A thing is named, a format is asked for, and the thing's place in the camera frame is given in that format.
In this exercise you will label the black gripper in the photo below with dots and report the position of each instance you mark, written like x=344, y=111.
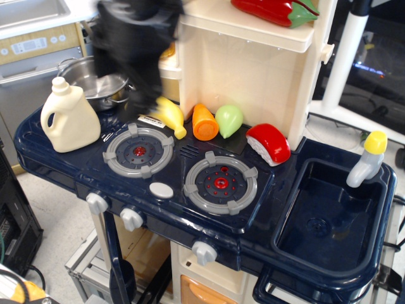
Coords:
x=132, y=51

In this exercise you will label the cream toy detergent bottle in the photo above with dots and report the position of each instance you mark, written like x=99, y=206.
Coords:
x=67, y=118

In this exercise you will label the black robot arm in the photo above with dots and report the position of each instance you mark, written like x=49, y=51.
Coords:
x=151, y=13

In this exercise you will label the navy toy sink basin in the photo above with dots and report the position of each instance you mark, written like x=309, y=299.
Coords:
x=330, y=226

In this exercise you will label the yellow toy corn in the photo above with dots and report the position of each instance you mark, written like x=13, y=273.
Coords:
x=170, y=51

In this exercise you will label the stainless steel pot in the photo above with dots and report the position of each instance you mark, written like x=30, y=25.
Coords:
x=103, y=93

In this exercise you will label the yellow toy banana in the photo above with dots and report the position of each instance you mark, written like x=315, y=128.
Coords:
x=167, y=114

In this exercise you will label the wooden toy dishwasher unit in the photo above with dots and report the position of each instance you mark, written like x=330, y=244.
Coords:
x=35, y=37

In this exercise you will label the grey left stove burner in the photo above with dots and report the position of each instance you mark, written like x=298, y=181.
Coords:
x=139, y=152

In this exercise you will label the grey stove burner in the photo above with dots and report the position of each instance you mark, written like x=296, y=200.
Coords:
x=139, y=152
x=221, y=185

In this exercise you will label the orange toy carrot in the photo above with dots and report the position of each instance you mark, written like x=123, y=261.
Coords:
x=204, y=125

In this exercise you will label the light green toy pear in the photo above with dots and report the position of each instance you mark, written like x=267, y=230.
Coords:
x=229, y=119

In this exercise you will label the cream toy kitchen shelf unit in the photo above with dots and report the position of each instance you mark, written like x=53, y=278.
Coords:
x=224, y=56

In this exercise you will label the grey oval button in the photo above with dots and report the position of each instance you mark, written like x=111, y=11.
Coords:
x=161, y=190

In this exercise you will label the red toy bell pepper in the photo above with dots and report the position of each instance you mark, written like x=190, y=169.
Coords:
x=286, y=13

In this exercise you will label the grey left stove knob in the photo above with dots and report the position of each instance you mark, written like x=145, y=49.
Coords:
x=97, y=204

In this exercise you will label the grey stove knob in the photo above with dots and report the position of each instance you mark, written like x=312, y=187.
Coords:
x=204, y=252
x=131, y=219
x=97, y=204

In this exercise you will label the grey right stove burner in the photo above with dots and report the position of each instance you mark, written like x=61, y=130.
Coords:
x=221, y=185

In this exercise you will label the red white toy sushi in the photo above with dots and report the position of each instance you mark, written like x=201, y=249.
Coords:
x=269, y=143

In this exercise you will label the grey middle stove knob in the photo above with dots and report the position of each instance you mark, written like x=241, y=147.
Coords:
x=131, y=219

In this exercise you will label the black computer case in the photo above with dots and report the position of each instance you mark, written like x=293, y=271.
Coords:
x=21, y=234

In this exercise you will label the grey right stove knob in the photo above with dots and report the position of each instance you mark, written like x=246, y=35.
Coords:
x=204, y=252

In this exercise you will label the orange toy oven drawer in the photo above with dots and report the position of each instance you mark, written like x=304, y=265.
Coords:
x=194, y=292

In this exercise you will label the navy toy kitchen counter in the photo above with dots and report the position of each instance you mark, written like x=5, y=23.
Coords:
x=245, y=241

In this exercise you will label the grey toy faucet yellow cap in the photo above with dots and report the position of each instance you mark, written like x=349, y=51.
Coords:
x=371, y=160

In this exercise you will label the aluminium frame base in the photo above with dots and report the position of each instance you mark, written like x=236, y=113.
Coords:
x=88, y=271

